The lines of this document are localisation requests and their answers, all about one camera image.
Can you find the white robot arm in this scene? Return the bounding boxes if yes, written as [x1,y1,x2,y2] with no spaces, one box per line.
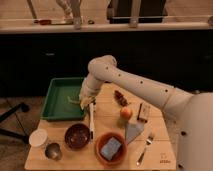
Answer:
[79,55,213,171]

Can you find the white paper cup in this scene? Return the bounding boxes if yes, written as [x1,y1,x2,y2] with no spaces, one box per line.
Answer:
[29,129,48,147]

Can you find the small metal cup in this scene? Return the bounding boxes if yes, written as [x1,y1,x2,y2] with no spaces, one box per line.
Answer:
[45,143,62,161]

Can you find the green plastic tray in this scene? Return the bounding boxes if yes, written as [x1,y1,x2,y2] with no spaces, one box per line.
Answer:
[41,77,85,121]

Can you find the brown pine cone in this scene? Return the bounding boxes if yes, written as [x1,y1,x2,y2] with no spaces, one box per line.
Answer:
[114,90,128,106]

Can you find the dark purple bowl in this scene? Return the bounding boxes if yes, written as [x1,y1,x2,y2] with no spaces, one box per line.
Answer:
[64,123,90,150]

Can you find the orange peach fruit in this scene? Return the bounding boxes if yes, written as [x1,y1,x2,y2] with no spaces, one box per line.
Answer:
[120,106,133,120]

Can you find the blue sponge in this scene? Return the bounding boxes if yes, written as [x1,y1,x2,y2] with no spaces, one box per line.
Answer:
[100,137,121,160]

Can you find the grey cloth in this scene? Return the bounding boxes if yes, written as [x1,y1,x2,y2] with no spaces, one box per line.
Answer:
[125,123,144,144]

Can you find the brown and white block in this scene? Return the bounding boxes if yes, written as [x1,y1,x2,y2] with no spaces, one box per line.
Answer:
[137,103,150,123]

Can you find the black office chair base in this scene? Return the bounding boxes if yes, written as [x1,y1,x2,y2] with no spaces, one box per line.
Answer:
[0,101,30,144]

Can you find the orange terracotta bowl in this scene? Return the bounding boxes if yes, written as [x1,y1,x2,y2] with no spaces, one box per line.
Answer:
[95,132,127,167]

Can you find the silver fork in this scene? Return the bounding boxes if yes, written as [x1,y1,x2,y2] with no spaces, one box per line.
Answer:
[136,133,155,166]

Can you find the white handled knife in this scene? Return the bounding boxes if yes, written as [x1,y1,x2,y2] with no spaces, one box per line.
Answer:
[89,103,95,141]

